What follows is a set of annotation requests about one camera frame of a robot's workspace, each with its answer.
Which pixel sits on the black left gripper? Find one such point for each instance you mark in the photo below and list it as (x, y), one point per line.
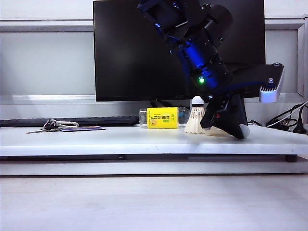
(216, 108)

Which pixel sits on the metal key bunch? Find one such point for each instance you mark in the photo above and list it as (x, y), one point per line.
(49, 126)

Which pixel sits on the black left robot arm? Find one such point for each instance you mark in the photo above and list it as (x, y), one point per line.
(197, 48)

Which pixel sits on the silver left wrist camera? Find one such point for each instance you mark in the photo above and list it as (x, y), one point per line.
(273, 89)

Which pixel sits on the yellow label plastic bottle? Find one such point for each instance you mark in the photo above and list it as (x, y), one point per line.
(161, 118)

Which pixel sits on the black keyboard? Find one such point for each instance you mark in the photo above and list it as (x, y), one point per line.
(24, 122)

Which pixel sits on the white raised desk board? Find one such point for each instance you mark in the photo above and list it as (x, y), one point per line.
(120, 142)

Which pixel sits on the aluminium partition frame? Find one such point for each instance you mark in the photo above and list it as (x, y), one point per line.
(48, 26)

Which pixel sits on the black computer monitor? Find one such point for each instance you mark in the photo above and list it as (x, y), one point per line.
(134, 48)

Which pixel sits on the silver monitor stand leg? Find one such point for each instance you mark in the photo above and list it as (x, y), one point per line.
(190, 103)

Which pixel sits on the black power plug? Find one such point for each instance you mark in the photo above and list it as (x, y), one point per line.
(299, 125)

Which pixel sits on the purple plastic card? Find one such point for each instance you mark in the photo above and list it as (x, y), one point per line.
(81, 129)

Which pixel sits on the white feather shuttlecock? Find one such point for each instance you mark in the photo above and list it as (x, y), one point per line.
(246, 131)
(195, 120)

